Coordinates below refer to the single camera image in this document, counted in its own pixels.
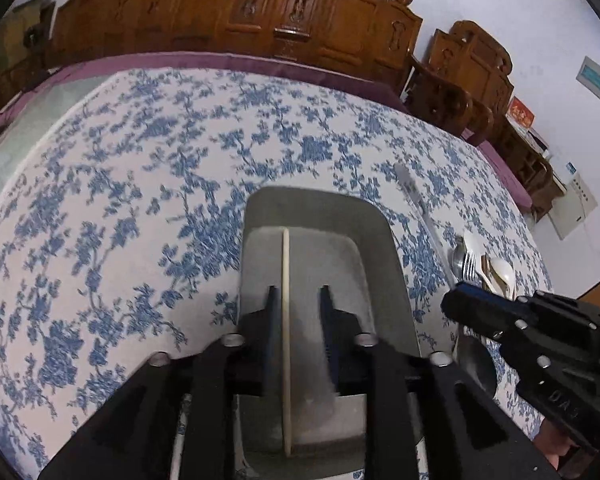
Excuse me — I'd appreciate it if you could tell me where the large metal spoon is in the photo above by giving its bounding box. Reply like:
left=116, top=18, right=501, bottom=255
left=452, top=334, right=497, bottom=397

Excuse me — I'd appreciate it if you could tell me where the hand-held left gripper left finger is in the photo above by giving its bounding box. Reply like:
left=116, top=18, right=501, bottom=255
left=37, top=285, right=284, bottom=480

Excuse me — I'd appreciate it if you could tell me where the carved wooden bench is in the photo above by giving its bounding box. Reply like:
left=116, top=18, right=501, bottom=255
left=42, top=0, right=425, bottom=86

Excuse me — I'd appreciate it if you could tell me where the light wooden chopstick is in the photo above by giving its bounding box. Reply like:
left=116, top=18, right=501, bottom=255
left=281, top=228, right=293, bottom=457

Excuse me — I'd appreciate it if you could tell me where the blue floral tablecloth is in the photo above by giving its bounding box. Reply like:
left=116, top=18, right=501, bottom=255
left=0, top=67, right=553, bottom=480

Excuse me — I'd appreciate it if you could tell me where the person's right hand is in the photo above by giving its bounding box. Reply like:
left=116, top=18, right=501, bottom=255
left=532, top=417, right=578, bottom=472

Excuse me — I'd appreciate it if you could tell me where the red box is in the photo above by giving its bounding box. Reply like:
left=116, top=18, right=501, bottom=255
left=509, top=96, right=537, bottom=130

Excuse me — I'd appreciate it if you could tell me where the grey metal tray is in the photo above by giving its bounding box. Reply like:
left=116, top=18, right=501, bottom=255
left=232, top=186, right=423, bottom=480

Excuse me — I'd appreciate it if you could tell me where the carved wooden armchair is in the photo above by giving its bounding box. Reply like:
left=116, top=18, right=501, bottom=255
left=405, top=20, right=556, bottom=221

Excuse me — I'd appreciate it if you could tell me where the metal table knife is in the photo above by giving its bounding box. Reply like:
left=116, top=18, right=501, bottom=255
left=394, top=162, right=448, bottom=258

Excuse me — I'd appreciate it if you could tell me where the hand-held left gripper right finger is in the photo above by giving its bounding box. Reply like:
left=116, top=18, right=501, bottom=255
left=319, top=285, right=561, bottom=480

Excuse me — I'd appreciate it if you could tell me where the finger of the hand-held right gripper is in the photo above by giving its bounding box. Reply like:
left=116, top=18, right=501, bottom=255
left=454, top=282, right=532, bottom=322
left=440, top=294, right=512, bottom=345

